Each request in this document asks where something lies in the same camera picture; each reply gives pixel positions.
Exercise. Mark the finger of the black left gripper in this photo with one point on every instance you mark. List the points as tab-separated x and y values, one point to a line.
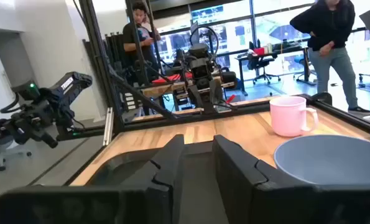
217	96
197	98

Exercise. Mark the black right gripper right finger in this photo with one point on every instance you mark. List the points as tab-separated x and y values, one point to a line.
234	174

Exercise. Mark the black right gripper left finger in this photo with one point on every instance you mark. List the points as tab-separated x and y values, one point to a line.
166	174

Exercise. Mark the pink ribbed mug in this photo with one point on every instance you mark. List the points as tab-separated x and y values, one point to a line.
288	116

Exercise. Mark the blue bowl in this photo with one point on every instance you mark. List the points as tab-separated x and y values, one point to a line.
327	161

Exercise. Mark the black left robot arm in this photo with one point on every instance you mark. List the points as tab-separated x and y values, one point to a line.
199	49

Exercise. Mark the black serving tray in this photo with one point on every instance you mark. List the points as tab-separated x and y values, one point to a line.
116	168

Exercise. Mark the red mat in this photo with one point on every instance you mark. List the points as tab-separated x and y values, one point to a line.
172	77

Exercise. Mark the black office desk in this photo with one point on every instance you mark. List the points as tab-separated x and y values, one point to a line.
241	74

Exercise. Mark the wooden work table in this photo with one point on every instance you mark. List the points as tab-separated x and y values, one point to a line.
160	90

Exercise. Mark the black office chair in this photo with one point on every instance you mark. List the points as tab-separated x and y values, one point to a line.
259	63

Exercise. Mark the red box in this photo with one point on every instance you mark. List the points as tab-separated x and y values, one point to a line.
259	51

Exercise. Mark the black control box white labels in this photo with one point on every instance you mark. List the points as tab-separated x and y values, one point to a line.
130	102

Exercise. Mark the person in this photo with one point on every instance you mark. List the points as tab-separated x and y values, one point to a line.
132	37
327	25

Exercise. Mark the silver aluminium rail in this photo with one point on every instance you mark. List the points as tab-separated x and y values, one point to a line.
108	127

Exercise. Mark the black aluminium table frame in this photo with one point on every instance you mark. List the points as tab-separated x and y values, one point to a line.
104	62

